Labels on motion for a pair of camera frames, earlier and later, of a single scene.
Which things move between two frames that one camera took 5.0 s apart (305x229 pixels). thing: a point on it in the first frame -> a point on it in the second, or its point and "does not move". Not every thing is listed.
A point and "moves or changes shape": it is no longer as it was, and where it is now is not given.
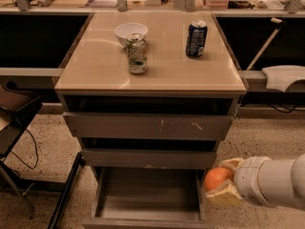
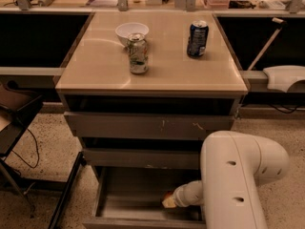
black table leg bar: (65, 192) does not move
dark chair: (17, 106) does not move
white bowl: (122, 31) does not move
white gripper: (252, 179) -> (179, 197)
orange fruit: (215, 176) moves or changes shape
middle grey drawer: (150, 157) does not move
